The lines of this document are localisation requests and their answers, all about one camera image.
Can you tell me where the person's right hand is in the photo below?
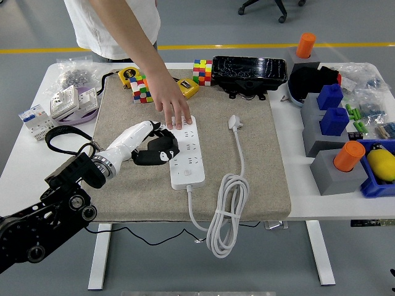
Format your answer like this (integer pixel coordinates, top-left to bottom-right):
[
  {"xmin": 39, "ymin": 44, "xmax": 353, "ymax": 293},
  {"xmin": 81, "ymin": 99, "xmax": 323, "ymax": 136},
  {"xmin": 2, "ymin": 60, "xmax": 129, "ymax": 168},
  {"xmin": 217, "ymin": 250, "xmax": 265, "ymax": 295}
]
[{"xmin": 143, "ymin": 67, "xmax": 193, "ymax": 130}]

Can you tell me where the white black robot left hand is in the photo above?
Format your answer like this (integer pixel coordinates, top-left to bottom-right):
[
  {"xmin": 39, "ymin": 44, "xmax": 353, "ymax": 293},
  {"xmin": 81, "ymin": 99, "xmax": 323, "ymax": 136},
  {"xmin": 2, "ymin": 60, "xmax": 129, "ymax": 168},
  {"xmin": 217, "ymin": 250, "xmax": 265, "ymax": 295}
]
[{"xmin": 103, "ymin": 120, "xmax": 180, "ymax": 180}]

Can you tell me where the black plug adapter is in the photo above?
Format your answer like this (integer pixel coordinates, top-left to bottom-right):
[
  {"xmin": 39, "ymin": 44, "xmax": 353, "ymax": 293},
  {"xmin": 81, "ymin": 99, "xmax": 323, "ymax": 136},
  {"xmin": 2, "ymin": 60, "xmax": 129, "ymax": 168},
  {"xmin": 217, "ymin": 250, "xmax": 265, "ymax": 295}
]
[{"xmin": 131, "ymin": 147, "xmax": 180, "ymax": 167}]

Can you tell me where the white power strip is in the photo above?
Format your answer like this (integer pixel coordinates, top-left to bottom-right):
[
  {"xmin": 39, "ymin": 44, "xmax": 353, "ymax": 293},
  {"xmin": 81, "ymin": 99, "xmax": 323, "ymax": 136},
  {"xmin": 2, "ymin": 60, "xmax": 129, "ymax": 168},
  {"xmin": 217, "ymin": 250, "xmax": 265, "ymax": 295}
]
[{"xmin": 168, "ymin": 115, "xmax": 206, "ymax": 191}]

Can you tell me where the yellow tape measure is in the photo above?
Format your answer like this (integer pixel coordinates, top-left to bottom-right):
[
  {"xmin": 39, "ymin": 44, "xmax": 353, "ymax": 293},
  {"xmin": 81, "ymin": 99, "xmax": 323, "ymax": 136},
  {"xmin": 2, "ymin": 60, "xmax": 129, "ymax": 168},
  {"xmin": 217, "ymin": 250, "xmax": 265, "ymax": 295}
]
[
  {"xmin": 96, "ymin": 67, "xmax": 142, "ymax": 90},
  {"xmin": 176, "ymin": 78, "xmax": 200, "ymax": 100}
]

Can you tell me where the colourful puzzle cube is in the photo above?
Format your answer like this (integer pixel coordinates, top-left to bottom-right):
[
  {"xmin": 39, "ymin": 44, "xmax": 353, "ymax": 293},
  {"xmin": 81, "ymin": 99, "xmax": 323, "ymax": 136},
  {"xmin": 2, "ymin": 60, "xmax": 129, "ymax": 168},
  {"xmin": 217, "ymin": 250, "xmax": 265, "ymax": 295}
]
[
  {"xmin": 128, "ymin": 75, "xmax": 154, "ymax": 105},
  {"xmin": 193, "ymin": 59, "xmax": 214, "ymax": 87}
]

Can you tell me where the grey-brown mat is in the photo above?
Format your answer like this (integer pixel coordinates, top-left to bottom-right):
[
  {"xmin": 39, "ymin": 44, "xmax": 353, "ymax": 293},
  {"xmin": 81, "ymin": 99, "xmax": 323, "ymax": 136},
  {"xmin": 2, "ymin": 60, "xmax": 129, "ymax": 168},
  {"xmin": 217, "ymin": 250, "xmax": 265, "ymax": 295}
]
[{"xmin": 88, "ymin": 68, "xmax": 293, "ymax": 223}]

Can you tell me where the dark strip under table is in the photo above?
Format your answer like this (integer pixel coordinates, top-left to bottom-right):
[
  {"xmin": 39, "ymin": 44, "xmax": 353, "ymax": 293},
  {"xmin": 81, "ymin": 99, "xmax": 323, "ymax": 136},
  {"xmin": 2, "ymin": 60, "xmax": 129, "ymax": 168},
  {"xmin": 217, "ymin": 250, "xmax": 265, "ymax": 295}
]
[{"xmin": 350, "ymin": 219, "xmax": 395, "ymax": 228}]

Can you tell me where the purple tape roll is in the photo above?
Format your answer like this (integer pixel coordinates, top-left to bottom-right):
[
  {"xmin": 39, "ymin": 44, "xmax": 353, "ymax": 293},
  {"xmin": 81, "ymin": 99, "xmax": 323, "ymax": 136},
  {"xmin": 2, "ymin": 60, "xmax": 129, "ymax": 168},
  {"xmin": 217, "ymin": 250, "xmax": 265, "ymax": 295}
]
[{"xmin": 57, "ymin": 86, "xmax": 101, "ymax": 127}]

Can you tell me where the white table leg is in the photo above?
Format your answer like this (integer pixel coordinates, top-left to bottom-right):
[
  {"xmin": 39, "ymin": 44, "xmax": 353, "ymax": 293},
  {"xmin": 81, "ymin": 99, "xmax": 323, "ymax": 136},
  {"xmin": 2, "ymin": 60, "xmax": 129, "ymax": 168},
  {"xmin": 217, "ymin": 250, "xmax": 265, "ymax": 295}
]
[
  {"xmin": 88, "ymin": 222, "xmax": 112, "ymax": 290},
  {"xmin": 305, "ymin": 220, "xmax": 336, "ymax": 286}
]

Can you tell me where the clear bag of metal nuts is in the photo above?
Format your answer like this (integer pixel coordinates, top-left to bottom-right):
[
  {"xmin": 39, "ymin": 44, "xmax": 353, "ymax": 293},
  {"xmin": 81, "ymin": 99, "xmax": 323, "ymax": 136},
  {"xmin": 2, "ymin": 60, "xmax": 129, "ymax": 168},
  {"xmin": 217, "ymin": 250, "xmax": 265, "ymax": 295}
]
[{"xmin": 43, "ymin": 55, "xmax": 112, "ymax": 96}]

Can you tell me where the glossy black device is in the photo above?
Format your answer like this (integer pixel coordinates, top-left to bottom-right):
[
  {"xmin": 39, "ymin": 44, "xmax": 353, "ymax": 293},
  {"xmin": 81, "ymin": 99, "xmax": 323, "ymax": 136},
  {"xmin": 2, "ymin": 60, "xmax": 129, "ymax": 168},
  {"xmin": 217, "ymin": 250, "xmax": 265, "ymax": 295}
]
[{"xmin": 212, "ymin": 55, "xmax": 288, "ymax": 101}]

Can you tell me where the blue plastic bin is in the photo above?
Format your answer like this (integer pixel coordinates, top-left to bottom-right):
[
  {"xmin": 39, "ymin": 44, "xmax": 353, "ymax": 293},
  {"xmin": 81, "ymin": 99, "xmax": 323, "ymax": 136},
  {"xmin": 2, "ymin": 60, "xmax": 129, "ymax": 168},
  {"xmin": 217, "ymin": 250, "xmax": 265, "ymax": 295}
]
[{"xmin": 356, "ymin": 139, "xmax": 395, "ymax": 199}]

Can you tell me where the white circuit breaker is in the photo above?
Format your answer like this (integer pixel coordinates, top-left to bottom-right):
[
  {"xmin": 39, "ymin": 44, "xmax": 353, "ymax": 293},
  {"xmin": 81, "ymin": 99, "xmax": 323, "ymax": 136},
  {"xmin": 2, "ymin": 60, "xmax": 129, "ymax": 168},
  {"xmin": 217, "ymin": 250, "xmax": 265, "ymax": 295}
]
[{"xmin": 18, "ymin": 104, "xmax": 59, "ymax": 142}]

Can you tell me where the yellow toy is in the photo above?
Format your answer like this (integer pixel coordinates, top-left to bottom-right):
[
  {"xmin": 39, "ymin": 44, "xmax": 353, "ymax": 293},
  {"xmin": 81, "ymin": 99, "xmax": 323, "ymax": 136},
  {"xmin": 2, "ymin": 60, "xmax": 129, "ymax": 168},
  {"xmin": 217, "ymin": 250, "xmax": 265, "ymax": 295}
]
[{"xmin": 366, "ymin": 142, "xmax": 395, "ymax": 182}]

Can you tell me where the grey block holder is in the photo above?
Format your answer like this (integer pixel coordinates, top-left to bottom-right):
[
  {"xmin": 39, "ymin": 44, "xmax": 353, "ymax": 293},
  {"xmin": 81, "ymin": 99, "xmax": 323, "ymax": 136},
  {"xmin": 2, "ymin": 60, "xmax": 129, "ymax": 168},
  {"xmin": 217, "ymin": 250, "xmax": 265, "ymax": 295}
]
[
  {"xmin": 301, "ymin": 92, "xmax": 328, "ymax": 123},
  {"xmin": 302, "ymin": 115, "xmax": 359, "ymax": 158},
  {"xmin": 309, "ymin": 149, "xmax": 370, "ymax": 197},
  {"xmin": 283, "ymin": 46, "xmax": 322, "ymax": 73}
]

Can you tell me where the orange cylinder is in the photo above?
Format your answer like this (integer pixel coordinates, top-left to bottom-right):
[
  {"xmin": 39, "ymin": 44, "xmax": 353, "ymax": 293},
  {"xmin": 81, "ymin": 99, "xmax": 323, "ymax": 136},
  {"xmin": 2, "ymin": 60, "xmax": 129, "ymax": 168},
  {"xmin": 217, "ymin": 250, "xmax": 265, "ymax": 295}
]
[
  {"xmin": 333, "ymin": 141, "xmax": 366, "ymax": 173},
  {"xmin": 295, "ymin": 33, "xmax": 317, "ymax": 59}
]

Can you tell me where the light blue round container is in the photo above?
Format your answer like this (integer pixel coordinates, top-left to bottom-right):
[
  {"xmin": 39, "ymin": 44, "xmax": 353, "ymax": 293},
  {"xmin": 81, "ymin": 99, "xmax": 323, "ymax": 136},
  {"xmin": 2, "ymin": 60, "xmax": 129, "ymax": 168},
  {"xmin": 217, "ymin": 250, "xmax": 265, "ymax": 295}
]
[{"xmin": 286, "ymin": 80, "xmax": 306, "ymax": 108}]

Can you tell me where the black office chair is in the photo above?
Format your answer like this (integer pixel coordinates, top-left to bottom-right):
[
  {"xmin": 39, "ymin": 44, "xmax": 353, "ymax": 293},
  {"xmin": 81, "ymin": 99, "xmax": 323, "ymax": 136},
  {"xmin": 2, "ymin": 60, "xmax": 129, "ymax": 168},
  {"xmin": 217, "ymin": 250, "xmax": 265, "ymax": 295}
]
[{"xmin": 237, "ymin": 0, "xmax": 306, "ymax": 24}]

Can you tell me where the black cloth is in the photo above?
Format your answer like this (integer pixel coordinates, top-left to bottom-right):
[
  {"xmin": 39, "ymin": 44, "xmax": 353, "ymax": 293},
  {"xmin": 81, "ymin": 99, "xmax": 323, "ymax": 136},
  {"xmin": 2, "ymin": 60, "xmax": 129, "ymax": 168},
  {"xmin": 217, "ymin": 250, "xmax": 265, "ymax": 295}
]
[{"xmin": 288, "ymin": 65, "xmax": 340, "ymax": 104}]

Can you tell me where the clear bag of small parts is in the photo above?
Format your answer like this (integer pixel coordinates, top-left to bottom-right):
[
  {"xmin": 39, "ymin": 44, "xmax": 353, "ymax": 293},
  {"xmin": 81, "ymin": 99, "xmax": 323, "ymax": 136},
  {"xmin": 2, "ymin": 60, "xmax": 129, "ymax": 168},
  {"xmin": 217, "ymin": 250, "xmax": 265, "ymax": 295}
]
[{"xmin": 374, "ymin": 121, "xmax": 395, "ymax": 141}]

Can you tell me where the blue block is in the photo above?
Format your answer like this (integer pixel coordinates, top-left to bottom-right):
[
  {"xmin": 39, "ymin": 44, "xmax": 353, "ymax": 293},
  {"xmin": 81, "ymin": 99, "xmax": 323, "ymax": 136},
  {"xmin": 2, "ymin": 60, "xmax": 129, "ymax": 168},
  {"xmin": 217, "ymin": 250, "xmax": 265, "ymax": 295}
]
[
  {"xmin": 319, "ymin": 107, "xmax": 351, "ymax": 136},
  {"xmin": 317, "ymin": 83, "xmax": 344, "ymax": 111}
]

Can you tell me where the clear bag of blue parts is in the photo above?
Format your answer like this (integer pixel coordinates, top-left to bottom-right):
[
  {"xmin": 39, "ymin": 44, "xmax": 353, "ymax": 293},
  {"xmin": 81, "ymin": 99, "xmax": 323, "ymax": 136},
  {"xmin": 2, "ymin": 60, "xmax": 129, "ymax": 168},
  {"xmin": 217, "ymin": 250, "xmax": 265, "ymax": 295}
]
[{"xmin": 354, "ymin": 91, "xmax": 389, "ymax": 124}]

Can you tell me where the clear plastic bag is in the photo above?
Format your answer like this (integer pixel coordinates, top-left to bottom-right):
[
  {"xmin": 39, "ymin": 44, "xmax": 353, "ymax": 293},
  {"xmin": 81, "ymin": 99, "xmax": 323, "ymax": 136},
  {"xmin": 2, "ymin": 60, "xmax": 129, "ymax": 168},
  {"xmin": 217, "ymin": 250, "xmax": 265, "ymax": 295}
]
[{"xmin": 336, "ymin": 62, "xmax": 386, "ymax": 93}]

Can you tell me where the white wall socket panel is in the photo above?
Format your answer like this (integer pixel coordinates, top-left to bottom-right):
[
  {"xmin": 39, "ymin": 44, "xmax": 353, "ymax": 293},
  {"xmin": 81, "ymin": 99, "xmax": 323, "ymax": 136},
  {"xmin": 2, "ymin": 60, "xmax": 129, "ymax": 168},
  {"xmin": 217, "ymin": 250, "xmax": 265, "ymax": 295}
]
[
  {"xmin": 78, "ymin": 88, "xmax": 101, "ymax": 110},
  {"xmin": 50, "ymin": 85, "xmax": 80, "ymax": 121}
]

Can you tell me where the white power strip cord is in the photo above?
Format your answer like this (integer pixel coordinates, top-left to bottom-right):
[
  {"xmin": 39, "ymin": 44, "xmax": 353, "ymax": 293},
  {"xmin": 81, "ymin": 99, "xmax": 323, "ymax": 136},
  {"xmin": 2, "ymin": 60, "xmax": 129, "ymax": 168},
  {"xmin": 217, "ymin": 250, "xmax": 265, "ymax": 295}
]
[{"xmin": 186, "ymin": 114, "xmax": 251, "ymax": 259}]

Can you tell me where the thin black plug cord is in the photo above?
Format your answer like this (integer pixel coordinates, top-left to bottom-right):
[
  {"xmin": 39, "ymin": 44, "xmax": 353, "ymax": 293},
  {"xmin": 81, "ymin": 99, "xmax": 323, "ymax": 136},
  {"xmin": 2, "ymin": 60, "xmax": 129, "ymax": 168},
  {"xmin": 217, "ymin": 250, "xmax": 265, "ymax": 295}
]
[{"xmin": 85, "ymin": 221, "xmax": 262, "ymax": 247}]

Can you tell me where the metal bracket under table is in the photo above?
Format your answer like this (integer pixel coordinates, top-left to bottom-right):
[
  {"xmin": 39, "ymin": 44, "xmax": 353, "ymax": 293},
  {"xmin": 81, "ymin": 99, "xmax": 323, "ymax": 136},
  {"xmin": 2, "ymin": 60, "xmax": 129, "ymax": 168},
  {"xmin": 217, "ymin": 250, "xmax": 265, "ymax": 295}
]
[{"xmin": 264, "ymin": 220, "xmax": 289, "ymax": 231}]

